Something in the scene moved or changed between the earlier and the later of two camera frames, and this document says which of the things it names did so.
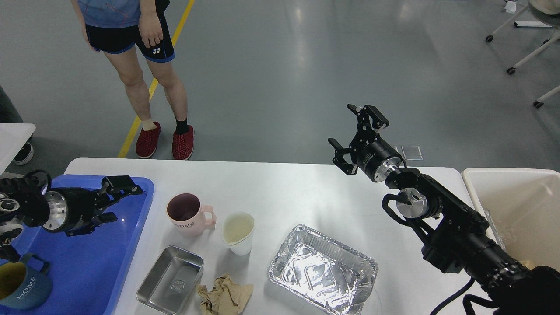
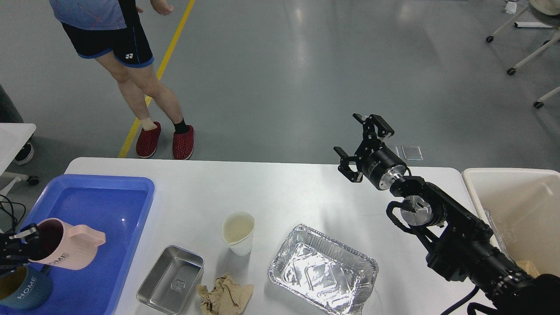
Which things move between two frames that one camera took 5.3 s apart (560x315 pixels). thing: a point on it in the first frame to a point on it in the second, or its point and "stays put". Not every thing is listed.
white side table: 13,136 stays put
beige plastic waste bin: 522,206 stays put
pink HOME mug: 188,216 to 62,245
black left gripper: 71,210 to 23,238
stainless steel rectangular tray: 170,284 stays put
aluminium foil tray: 323,273 stays put
